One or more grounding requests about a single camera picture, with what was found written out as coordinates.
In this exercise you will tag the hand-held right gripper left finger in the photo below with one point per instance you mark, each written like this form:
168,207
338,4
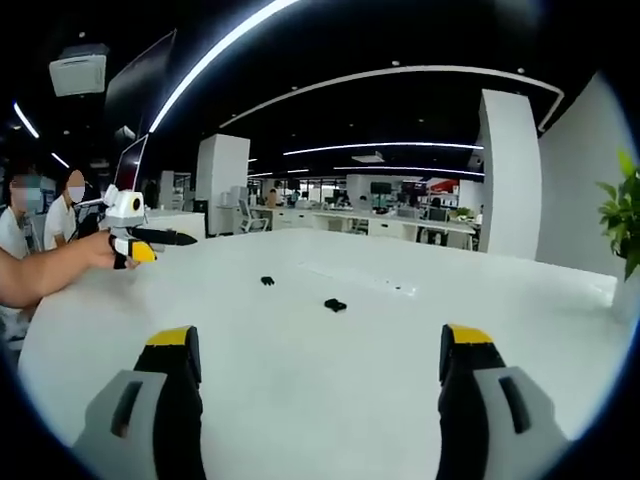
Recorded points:
145,400

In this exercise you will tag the curved ceiling light strip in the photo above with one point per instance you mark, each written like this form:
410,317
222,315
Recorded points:
200,65

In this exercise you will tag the computer monitor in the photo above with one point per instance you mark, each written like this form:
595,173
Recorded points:
131,162

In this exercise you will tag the person's left hand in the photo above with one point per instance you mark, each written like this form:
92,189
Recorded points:
95,255

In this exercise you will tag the row of white office desks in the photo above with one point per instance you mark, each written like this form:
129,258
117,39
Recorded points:
380,222

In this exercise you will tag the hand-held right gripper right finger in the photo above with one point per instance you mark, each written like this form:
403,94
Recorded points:
492,400

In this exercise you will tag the green potted plant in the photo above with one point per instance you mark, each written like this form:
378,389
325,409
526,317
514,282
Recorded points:
622,215

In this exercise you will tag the white office chair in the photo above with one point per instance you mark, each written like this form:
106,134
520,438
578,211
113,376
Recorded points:
252,217

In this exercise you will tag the black plastic buckle part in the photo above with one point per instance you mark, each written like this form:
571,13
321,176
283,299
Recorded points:
267,280
335,305

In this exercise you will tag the dark hanging ceiling panel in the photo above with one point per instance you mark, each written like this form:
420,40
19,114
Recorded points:
142,85

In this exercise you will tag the ceiling air conditioner unit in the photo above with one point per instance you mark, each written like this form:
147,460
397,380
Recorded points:
79,70

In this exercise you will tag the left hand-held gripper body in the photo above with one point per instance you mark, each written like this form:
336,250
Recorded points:
120,212

